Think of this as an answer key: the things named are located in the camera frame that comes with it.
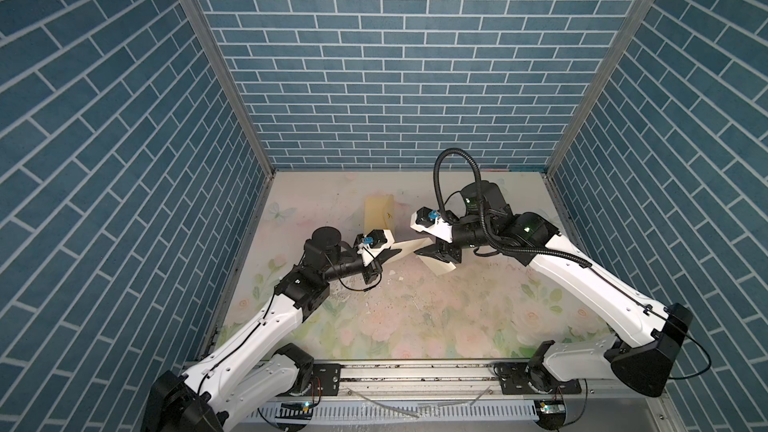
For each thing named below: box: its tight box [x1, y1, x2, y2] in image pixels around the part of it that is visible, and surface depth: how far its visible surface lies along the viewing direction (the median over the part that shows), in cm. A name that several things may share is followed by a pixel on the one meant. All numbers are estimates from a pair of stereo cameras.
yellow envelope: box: [364, 194, 395, 238], surface depth 110 cm
